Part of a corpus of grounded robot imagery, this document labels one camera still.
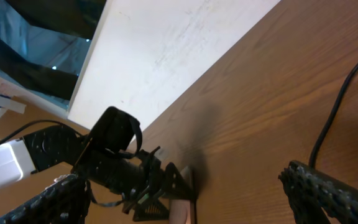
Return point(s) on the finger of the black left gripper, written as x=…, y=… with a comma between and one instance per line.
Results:
x=174, y=185
x=151, y=210

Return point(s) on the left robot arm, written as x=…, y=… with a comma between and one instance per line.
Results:
x=111, y=155

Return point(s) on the black Galaxy smartphone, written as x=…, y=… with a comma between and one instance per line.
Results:
x=183, y=211

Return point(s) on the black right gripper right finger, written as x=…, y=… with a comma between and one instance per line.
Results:
x=314, y=197

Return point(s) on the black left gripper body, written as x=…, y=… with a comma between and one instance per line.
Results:
x=150, y=181

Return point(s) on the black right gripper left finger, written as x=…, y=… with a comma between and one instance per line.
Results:
x=66, y=201

